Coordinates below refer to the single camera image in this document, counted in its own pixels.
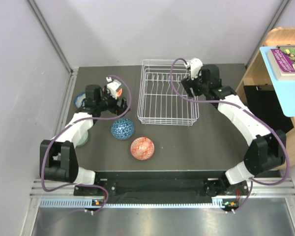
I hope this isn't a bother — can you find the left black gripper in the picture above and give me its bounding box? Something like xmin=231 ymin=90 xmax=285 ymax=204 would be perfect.
xmin=96 ymin=85 xmax=130 ymax=117

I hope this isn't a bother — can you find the red floral bowl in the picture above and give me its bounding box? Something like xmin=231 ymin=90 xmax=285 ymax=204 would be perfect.
xmin=103 ymin=84 xmax=122 ymax=99

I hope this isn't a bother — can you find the blue triangle pattern bowl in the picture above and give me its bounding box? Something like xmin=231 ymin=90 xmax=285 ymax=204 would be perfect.
xmin=111 ymin=118 xmax=135 ymax=140

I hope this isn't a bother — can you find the blue white floral bowl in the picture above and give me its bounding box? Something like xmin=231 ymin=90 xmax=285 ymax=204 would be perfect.
xmin=74 ymin=92 xmax=86 ymax=109

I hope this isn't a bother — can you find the white wire dish rack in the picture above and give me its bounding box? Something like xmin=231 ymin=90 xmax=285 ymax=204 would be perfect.
xmin=137 ymin=59 xmax=200 ymax=126

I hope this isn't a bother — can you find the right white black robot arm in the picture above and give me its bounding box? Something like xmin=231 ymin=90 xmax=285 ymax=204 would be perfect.
xmin=181 ymin=60 xmax=286 ymax=195

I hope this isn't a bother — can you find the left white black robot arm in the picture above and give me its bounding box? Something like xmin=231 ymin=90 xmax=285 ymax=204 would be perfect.
xmin=40 ymin=80 xmax=129 ymax=195

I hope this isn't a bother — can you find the red geometric pattern bowl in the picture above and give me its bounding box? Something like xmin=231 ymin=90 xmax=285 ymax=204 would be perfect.
xmin=130 ymin=137 xmax=155 ymax=161

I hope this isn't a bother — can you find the pale green bowl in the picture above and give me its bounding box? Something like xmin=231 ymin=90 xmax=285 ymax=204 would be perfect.
xmin=76 ymin=131 xmax=89 ymax=147

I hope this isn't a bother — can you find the wooden side cabinet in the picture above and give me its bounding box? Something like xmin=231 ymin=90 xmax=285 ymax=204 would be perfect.
xmin=230 ymin=26 xmax=295 ymax=170

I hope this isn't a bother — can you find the light blue shelf board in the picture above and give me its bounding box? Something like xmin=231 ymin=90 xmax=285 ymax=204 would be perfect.
xmin=260 ymin=46 xmax=295 ymax=118

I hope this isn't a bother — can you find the purple green book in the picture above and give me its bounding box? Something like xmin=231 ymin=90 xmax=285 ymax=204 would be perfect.
xmin=267 ymin=47 xmax=295 ymax=81

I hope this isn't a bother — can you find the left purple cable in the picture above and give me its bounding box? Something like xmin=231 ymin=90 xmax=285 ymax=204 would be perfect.
xmin=40 ymin=75 xmax=131 ymax=214

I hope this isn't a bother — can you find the purple cable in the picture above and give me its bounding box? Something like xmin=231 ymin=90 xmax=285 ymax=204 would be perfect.
xmin=40 ymin=75 xmax=131 ymax=214
xmin=171 ymin=58 xmax=291 ymax=213

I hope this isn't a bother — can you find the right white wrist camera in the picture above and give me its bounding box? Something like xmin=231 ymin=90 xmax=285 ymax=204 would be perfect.
xmin=185 ymin=58 xmax=203 ymax=80

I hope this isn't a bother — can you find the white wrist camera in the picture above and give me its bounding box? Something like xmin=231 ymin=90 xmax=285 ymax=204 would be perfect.
xmin=185 ymin=58 xmax=203 ymax=80
xmin=106 ymin=77 xmax=122 ymax=99

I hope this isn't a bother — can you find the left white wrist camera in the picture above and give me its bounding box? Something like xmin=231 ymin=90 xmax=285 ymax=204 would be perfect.
xmin=106 ymin=77 xmax=122 ymax=99

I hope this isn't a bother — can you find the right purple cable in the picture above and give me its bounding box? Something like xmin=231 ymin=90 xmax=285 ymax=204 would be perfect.
xmin=171 ymin=58 xmax=291 ymax=213

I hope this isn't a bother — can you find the black mounting base rail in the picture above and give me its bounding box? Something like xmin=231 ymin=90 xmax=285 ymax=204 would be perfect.
xmin=73 ymin=171 xmax=251 ymax=204

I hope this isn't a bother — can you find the grey slotted cable duct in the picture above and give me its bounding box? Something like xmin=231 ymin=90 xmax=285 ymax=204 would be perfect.
xmin=39 ymin=198 xmax=236 ymax=209

